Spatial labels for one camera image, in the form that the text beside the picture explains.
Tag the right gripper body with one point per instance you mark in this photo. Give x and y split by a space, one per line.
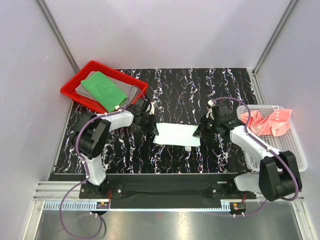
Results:
209 126

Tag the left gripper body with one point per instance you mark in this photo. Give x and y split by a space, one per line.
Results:
147 123

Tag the white cloth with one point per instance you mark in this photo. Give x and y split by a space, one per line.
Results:
177 135

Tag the green towel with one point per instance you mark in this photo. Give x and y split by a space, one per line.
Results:
106 92

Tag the pink cloth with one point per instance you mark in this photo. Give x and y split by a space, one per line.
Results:
276 123

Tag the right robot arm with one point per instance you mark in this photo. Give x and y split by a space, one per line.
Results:
278 176

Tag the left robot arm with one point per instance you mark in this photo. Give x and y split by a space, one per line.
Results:
91 133

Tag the white perforated basket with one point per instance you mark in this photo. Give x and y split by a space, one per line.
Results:
287 142

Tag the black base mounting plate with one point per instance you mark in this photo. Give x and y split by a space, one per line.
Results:
166 191

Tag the red plastic tray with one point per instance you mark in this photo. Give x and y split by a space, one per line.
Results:
69 89

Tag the right connector board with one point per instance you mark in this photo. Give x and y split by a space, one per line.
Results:
238 206

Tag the connector board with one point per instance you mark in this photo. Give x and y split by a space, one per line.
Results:
105 205
238 206

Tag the left connector board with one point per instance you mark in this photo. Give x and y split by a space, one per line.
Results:
105 205

